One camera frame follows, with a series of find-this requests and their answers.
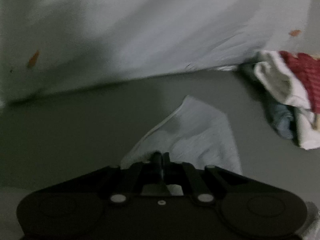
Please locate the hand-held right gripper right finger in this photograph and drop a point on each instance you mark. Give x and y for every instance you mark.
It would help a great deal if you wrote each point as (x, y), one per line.
(167, 163)

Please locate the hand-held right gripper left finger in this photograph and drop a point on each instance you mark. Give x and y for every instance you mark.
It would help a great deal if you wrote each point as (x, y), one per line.
(156, 165)

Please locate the light grey shirt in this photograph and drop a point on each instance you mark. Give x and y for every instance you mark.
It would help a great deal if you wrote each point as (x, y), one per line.
(200, 135)

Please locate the folded blue denim garment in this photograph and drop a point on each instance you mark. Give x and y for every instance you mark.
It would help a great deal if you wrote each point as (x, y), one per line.
(282, 120)

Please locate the carrot printed white sheet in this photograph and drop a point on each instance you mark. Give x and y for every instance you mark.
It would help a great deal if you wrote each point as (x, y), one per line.
(150, 30)

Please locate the white rolled garment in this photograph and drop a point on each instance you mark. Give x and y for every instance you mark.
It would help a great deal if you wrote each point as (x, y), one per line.
(277, 82)

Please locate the white folded garment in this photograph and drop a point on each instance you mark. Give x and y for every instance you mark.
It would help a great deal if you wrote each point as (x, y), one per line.
(306, 135)

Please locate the red checked folded cloth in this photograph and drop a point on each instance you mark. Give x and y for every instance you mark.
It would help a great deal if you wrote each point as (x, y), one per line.
(307, 75)

